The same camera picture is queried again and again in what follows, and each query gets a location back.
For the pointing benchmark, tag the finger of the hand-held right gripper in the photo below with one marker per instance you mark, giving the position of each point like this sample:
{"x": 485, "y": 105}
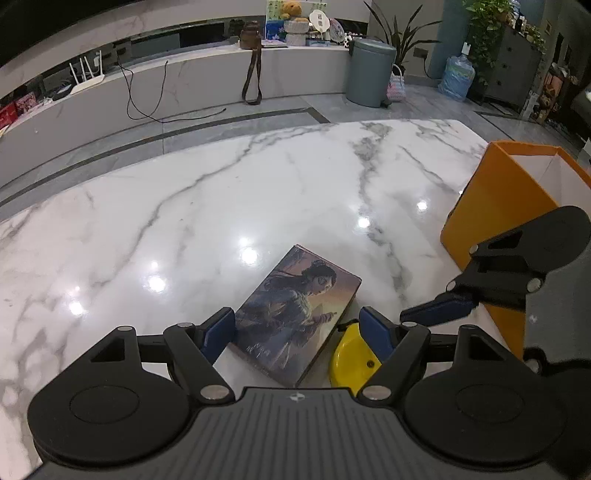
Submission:
{"x": 438, "y": 311}

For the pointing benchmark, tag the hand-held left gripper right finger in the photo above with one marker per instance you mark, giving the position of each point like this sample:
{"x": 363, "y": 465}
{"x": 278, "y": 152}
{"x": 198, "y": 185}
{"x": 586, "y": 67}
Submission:
{"x": 376, "y": 332}

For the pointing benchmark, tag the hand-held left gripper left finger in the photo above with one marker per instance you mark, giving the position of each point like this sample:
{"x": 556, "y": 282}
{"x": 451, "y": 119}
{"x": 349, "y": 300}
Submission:
{"x": 219, "y": 332}

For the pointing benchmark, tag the dark illustrated box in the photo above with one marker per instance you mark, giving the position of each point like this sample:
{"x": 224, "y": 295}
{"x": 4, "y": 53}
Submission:
{"x": 291, "y": 314}

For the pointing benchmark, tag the orange box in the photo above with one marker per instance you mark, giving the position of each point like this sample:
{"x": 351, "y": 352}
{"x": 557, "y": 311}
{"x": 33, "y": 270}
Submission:
{"x": 489, "y": 207}

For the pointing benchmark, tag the yellow round tape measure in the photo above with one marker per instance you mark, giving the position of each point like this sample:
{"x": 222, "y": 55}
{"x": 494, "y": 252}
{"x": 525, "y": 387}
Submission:
{"x": 348, "y": 360}

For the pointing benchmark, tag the woven basket bag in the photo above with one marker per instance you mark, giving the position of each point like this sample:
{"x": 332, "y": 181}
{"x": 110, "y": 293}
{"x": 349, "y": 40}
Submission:
{"x": 397, "y": 87}

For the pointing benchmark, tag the blue water bottle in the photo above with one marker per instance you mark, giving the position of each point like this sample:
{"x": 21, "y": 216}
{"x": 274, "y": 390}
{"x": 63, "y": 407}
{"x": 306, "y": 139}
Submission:
{"x": 457, "y": 76}

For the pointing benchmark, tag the grey trash bin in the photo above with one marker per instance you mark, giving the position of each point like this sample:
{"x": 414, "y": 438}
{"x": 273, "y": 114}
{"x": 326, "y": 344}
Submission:
{"x": 369, "y": 74}

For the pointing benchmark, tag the grey drawer cabinet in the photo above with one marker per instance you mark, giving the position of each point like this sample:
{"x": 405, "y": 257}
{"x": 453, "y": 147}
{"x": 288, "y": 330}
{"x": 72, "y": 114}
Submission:
{"x": 512, "y": 69}

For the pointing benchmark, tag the marble media console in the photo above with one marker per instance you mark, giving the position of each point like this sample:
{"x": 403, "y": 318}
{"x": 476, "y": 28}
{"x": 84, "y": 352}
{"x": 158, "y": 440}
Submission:
{"x": 194, "y": 83}

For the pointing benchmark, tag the long-leaf potted plant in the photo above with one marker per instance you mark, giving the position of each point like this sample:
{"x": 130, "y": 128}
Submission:
{"x": 400, "y": 44}

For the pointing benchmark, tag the white router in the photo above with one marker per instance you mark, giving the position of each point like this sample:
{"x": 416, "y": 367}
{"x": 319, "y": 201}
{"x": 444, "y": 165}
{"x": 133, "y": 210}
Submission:
{"x": 87, "y": 85}

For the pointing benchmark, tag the green ivy plant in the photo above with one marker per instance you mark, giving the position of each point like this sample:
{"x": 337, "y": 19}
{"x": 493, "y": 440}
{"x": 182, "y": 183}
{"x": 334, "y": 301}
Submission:
{"x": 485, "y": 27}

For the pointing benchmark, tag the red packets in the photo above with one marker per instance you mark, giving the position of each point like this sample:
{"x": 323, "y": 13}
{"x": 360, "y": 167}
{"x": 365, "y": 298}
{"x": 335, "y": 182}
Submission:
{"x": 18, "y": 110}

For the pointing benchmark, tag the flower picture card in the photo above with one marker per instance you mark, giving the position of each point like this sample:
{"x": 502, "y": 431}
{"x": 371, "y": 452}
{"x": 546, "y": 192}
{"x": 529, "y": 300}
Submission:
{"x": 273, "y": 21}

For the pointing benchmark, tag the brown teddy bear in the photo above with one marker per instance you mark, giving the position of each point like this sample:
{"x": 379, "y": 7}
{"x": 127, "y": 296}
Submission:
{"x": 292, "y": 10}

